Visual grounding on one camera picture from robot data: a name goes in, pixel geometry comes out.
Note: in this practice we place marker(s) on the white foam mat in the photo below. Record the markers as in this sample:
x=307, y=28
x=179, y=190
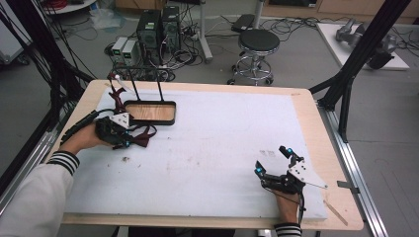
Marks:
x=214, y=131

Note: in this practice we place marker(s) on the round white table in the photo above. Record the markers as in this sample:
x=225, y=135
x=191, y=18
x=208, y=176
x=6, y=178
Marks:
x=70, y=7

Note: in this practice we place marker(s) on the flat black box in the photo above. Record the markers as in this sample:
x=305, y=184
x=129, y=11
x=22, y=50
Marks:
x=243, y=23

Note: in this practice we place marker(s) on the slim black computer tower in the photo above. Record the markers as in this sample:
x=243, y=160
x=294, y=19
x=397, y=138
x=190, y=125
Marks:
x=171, y=26

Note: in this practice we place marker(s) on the small white power box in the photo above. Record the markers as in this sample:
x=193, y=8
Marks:
x=118, y=47
x=130, y=52

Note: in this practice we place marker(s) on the metal bracket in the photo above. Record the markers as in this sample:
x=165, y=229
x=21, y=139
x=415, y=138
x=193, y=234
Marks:
x=349, y=187

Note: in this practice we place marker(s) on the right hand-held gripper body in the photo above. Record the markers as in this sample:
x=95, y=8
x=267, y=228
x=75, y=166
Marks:
x=304, y=174

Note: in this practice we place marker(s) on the aluminium rail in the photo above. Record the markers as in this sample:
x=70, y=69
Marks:
x=23, y=171
x=355, y=171

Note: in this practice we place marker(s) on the person's right hand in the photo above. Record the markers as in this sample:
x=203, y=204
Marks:
x=286, y=205

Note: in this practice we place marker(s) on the thin wooden strip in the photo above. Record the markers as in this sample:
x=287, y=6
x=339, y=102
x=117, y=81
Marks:
x=336, y=213

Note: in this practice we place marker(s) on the person's left hand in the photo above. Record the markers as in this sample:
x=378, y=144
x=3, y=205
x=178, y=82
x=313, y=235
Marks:
x=84, y=138

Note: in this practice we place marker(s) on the black and grey robot part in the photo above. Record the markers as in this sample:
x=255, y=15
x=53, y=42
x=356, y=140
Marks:
x=382, y=56

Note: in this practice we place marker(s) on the grey metal stand leg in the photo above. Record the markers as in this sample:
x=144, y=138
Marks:
x=205, y=39

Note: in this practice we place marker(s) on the black rack with wooden base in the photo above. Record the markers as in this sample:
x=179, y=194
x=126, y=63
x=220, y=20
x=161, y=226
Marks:
x=151, y=112

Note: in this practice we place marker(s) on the red striped bow tie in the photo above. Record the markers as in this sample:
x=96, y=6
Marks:
x=117, y=97

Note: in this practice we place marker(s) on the clear plastic bag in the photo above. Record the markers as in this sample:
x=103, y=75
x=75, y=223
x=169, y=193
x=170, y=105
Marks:
x=105, y=19

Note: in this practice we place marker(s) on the black frame post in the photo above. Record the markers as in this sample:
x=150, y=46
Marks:
x=362, y=49

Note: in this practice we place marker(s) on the dark maroon bow tie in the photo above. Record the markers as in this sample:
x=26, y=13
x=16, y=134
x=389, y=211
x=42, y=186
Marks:
x=143, y=140

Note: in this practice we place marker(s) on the large black computer tower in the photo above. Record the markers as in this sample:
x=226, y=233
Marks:
x=149, y=33

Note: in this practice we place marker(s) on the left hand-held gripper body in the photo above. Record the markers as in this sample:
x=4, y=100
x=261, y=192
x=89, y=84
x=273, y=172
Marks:
x=110, y=130

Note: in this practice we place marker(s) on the white floor board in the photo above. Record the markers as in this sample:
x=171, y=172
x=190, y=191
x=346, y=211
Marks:
x=332, y=42

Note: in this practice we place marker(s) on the black round stool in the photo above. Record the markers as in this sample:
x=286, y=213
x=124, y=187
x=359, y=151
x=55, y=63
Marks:
x=259, y=40

